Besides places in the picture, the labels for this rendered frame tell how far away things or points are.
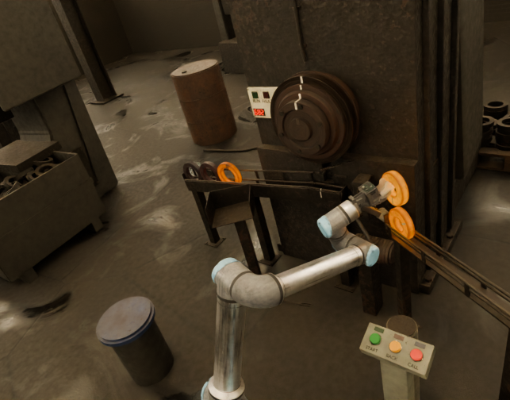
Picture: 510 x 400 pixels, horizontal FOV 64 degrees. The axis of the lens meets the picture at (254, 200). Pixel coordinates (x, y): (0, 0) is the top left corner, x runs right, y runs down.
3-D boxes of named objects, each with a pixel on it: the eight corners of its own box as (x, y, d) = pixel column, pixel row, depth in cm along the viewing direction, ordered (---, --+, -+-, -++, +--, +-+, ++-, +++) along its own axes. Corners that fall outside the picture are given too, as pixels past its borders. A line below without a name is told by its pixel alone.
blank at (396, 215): (403, 238, 193) (396, 240, 193) (390, 208, 195) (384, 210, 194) (419, 237, 178) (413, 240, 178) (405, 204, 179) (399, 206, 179)
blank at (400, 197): (385, 165, 180) (379, 167, 179) (408, 176, 166) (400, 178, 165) (389, 196, 186) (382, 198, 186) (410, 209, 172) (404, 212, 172)
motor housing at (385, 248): (366, 297, 246) (358, 227, 218) (402, 309, 233) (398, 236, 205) (357, 312, 238) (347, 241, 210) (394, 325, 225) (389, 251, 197)
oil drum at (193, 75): (213, 124, 557) (193, 59, 511) (247, 126, 521) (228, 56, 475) (183, 144, 521) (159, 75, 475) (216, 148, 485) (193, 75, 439)
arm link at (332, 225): (320, 231, 181) (312, 217, 174) (343, 215, 181) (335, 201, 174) (330, 244, 173) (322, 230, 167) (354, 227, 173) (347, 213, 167)
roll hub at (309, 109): (286, 148, 217) (276, 98, 202) (334, 153, 200) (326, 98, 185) (281, 153, 214) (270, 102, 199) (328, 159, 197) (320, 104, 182)
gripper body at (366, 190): (378, 186, 168) (354, 203, 168) (385, 201, 172) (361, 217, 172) (368, 179, 174) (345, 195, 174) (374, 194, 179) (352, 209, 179)
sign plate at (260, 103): (255, 116, 244) (248, 86, 235) (292, 117, 228) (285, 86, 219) (253, 117, 243) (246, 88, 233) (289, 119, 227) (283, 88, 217)
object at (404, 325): (398, 382, 197) (392, 309, 170) (423, 394, 190) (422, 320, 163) (389, 404, 190) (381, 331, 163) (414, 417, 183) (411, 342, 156)
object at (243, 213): (238, 276, 288) (208, 191, 251) (274, 270, 284) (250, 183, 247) (235, 297, 271) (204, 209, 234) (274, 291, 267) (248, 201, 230)
